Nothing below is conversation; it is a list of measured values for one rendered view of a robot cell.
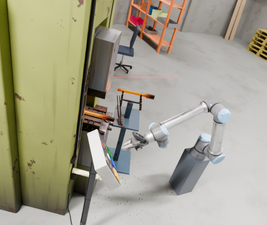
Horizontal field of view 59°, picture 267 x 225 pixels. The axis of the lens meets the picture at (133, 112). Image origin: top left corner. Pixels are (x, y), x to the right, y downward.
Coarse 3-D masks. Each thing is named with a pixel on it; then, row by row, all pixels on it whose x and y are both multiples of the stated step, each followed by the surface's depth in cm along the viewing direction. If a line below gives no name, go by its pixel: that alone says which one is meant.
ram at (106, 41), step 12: (96, 36) 161; (108, 36) 167; (120, 36) 182; (96, 48) 163; (108, 48) 162; (96, 60) 168; (108, 60) 167; (96, 72) 173; (108, 72) 172; (96, 84) 179; (108, 84) 190
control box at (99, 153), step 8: (88, 136) 167; (96, 136) 165; (96, 144) 159; (96, 152) 154; (104, 152) 158; (96, 160) 150; (104, 160) 148; (96, 168) 145; (104, 168) 146; (104, 176) 151; (112, 176) 154; (112, 184) 159
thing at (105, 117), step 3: (87, 111) 216; (90, 114) 215; (93, 114) 215; (96, 114) 216; (99, 114) 217; (102, 117) 215; (105, 117) 215; (108, 117) 215; (111, 117) 216; (108, 120) 216; (111, 120) 217
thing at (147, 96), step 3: (117, 90) 263; (120, 90) 263; (123, 90) 263; (126, 90) 265; (129, 93) 265; (132, 93) 265; (135, 93) 264; (138, 93) 265; (141, 93) 266; (144, 96) 266; (147, 96) 265; (150, 96) 267; (153, 96) 267; (153, 99) 268
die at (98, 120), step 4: (96, 112) 221; (100, 112) 222; (84, 116) 212; (88, 116) 214; (92, 116) 214; (96, 116) 215; (84, 120) 209; (92, 120) 210; (96, 120) 212; (100, 120) 213; (84, 124) 208; (88, 124) 208; (96, 124) 209; (100, 124) 210; (96, 128) 209
